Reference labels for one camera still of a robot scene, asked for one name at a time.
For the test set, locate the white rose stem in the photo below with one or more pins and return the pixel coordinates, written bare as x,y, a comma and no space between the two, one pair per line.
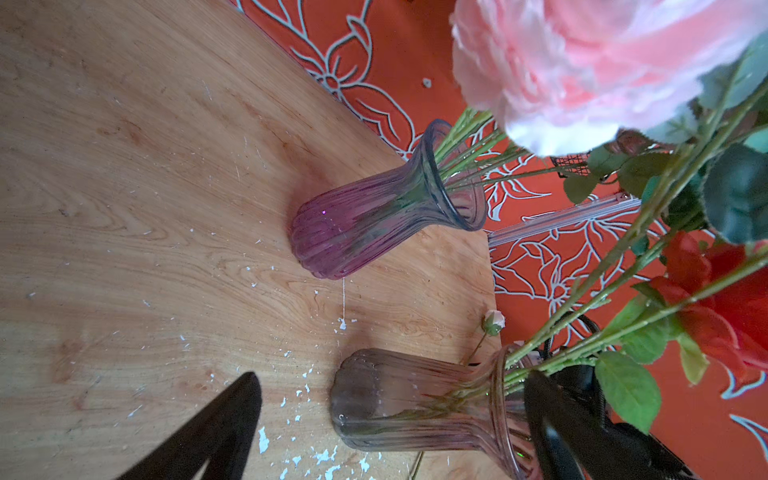
492,324

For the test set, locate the brown ribbed glass vase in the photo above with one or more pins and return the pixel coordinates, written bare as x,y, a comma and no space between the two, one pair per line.
383,400

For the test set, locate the small pink white spray stem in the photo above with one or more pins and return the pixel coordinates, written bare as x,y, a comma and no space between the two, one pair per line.
711,186

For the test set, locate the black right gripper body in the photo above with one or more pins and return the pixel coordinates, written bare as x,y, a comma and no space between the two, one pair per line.
579,381

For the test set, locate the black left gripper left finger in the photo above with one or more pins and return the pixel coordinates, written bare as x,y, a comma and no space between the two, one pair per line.
216,442

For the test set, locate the purple ribbed glass vase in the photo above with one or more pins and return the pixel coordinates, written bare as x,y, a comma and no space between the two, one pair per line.
340,231

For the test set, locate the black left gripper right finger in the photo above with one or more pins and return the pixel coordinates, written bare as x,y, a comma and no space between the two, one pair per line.
572,443

